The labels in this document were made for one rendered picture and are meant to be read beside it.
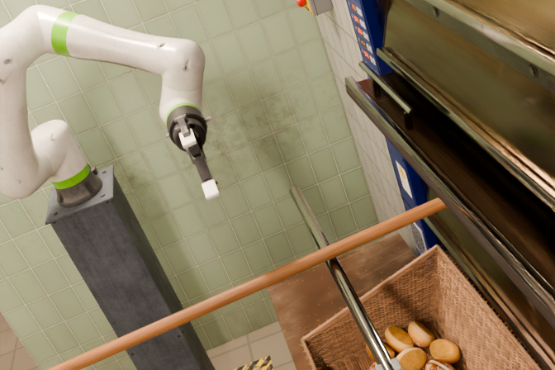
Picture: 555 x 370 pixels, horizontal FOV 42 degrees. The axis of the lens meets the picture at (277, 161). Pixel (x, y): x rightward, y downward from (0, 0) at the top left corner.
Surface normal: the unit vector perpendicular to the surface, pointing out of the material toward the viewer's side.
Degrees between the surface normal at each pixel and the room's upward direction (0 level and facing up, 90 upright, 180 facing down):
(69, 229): 90
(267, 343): 0
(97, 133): 90
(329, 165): 90
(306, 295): 0
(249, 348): 0
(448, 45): 70
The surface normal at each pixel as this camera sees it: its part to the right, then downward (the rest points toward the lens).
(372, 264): -0.31, -0.82
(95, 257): 0.18, 0.45
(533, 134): -0.97, 0.07
